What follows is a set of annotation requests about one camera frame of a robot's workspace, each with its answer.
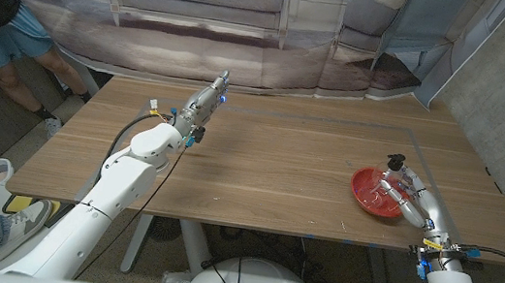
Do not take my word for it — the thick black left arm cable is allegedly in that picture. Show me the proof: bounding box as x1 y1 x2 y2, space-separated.
99 106 174 185

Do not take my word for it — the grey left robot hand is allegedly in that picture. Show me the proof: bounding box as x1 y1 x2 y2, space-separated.
168 64 233 153

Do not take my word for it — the grey and white sneaker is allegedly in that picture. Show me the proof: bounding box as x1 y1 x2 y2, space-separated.
0 192 55 271

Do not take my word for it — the printed living room backdrop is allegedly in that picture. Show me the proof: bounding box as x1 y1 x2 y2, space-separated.
0 0 505 128

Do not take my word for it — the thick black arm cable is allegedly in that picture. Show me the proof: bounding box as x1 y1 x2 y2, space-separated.
99 106 174 185
455 242 505 273

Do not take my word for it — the yellow floor object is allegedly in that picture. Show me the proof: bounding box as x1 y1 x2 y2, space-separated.
2 193 63 230

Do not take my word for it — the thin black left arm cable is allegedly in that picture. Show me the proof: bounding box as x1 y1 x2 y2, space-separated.
73 134 188 283

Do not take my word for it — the grey table leg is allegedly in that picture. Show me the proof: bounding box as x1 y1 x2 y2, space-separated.
362 246 399 283

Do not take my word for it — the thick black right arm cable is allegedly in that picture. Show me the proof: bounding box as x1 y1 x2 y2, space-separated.
455 242 505 273

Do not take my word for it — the red bowl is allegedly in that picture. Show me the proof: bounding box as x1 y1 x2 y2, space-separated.
346 164 411 221

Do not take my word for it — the white table leg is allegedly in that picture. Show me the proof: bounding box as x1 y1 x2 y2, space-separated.
173 219 217 278
119 212 155 277

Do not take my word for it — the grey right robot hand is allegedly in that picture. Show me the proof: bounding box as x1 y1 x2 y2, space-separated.
367 161 467 258

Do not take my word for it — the black round floor device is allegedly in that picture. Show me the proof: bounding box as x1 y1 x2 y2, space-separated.
145 215 184 245

